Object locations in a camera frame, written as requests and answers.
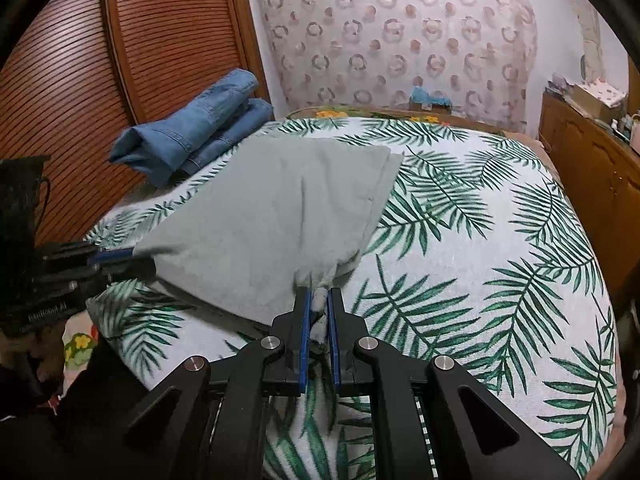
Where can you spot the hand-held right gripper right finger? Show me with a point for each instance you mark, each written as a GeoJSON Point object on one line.
{"type": "Point", "coordinates": [334, 350]}

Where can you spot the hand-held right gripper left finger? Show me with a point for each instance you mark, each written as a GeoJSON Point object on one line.
{"type": "Point", "coordinates": [301, 345]}

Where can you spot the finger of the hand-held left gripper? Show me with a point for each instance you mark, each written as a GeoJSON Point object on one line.
{"type": "Point", "coordinates": [112, 256]}
{"type": "Point", "coordinates": [127, 272]}

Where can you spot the grey polo shirt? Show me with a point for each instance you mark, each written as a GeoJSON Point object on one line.
{"type": "Point", "coordinates": [260, 230]}

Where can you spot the blue denim jeans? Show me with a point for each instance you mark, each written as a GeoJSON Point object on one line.
{"type": "Point", "coordinates": [210, 125]}

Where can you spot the leaf-print bedsheet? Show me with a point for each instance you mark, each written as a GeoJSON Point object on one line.
{"type": "Point", "coordinates": [475, 260]}

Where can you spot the wooden louvred wardrobe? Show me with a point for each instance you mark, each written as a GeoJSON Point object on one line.
{"type": "Point", "coordinates": [150, 35]}

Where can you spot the floral blanket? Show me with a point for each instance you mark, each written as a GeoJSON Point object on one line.
{"type": "Point", "coordinates": [330, 112]}

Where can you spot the blue cloth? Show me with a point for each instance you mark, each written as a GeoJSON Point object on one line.
{"type": "Point", "coordinates": [430, 95]}

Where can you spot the wooden sideboard cabinet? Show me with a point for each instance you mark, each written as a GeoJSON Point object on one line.
{"type": "Point", "coordinates": [590, 160]}

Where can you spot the pink bottle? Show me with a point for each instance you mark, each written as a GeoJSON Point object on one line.
{"type": "Point", "coordinates": [636, 135]}

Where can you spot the dotted cardboard box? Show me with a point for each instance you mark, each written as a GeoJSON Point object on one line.
{"type": "Point", "coordinates": [602, 92]}

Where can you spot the beige tied curtain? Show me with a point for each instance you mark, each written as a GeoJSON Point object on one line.
{"type": "Point", "coordinates": [587, 35]}

